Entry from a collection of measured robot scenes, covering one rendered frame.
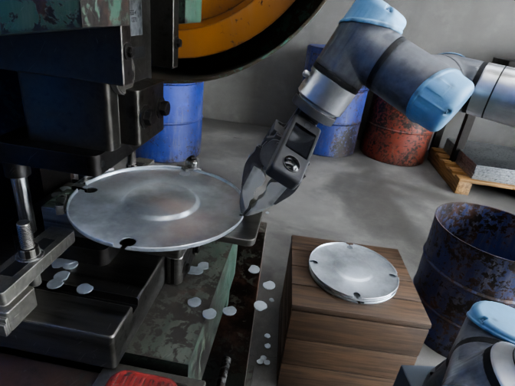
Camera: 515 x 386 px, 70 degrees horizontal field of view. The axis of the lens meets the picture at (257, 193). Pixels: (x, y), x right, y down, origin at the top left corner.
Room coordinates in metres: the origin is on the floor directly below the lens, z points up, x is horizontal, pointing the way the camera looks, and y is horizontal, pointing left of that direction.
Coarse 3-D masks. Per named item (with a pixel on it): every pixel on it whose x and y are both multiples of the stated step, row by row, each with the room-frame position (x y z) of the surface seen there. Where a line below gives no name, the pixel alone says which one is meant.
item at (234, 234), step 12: (252, 216) 0.54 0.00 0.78; (240, 228) 0.50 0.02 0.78; (252, 228) 0.51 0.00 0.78; (216, 240) 0.47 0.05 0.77; (228, 240) 0.47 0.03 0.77; (240, 240) 0.47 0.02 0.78; (252, 240) 0.47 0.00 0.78; (144, 252) 0.51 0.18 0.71; (156, 252) 0.50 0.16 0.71; (168, 252) 0.50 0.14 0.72; (180, 252) 0.50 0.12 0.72; (192, 252) 0.57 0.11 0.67; (168, 264) 0.50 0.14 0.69; (180, 264) 0.51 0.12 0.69; (168, 276) 0.50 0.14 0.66; (180, 276) 0.51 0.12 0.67
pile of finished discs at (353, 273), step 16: (320, 256) 1.05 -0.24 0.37; (336, 256) 1.06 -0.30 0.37; (352, 256) 1.07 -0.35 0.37; (368, 256) 1.08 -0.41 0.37; (320, 272) 0.96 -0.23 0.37; (336, 272) 0.97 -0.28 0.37; (352, 272) 0.97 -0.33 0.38; (368, 272) 0.98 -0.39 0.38; (384, 272) 1.00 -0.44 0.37; (336, 288) 0.89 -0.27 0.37; (352, 288) 0.90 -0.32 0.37; (368, 288) 0.91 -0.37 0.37; (384, 288) 0.92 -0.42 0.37
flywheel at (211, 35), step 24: (216, 0) 0.92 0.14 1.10; (240, 0) 0.91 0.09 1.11; (264, 0) 0.87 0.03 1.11; (288, 0) 0.87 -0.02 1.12; (192, 24) 0.91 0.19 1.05; (216, 24) 0.88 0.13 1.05; (240, 24) 0.88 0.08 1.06; (264, 24) 0.87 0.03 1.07; (192, 48) 0.89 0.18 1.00; (216, 48) 0.88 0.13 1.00
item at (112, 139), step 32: (32, 96) 0.49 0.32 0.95; (64, 96) 0.49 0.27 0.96; (96, 96) 0.49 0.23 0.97; (128, 96) 0.51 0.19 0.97; (160, 96) 0.59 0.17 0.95; (32, 128) 0.49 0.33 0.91; (64, 128) 0.49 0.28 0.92; (96, 128) 0.49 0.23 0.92; (128, 128) 0.51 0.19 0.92; (160, 128) 0.59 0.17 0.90
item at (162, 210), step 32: (96, 192) 0.56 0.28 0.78; (128, 192) 0.57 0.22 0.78; (160, 192) 0.57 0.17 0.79; (192, 192) 0.59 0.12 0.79; (224, 192) 0.62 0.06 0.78; (96, 224) 0.46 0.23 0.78; (128, 224) 0.47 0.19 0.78; (160, 224) 0.48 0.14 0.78; (192, 224) 0.49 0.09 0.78; (224, 224) 0.50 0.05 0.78
